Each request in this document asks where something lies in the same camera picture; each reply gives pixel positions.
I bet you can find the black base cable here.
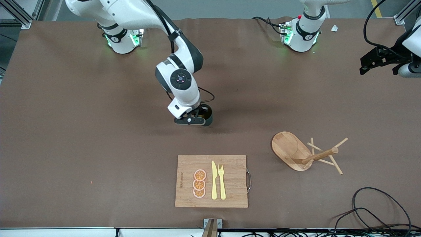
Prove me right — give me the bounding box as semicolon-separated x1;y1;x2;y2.
253;16;283;35

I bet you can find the aluminium frame profile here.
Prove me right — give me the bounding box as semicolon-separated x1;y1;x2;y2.
0;0;45;29
394;0;421;25

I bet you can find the wooden cutting board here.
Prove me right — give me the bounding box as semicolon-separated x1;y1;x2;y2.
175;155;252;208

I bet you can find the brown table cover sheet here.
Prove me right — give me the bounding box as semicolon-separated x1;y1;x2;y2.
0;16;421;229

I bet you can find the white table edge rail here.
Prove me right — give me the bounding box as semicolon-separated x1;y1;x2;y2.
0;227;421;237

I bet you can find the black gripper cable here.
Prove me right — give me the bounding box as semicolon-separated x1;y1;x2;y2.
363;0;411;58
145;0;215;103

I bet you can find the metal mount bracket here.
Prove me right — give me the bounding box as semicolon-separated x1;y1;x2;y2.
203;218;222;237

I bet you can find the yellow plastic fork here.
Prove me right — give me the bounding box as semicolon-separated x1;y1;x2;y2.
218;164;227;200

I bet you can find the wooden mug rack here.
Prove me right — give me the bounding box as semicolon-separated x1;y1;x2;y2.
271;131;348;175

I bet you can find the yellow plastic knife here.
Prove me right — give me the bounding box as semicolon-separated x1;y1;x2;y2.
211;161;218;200

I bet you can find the teal mug with beige inside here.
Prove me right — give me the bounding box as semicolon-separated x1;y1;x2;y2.
198;104;213;127

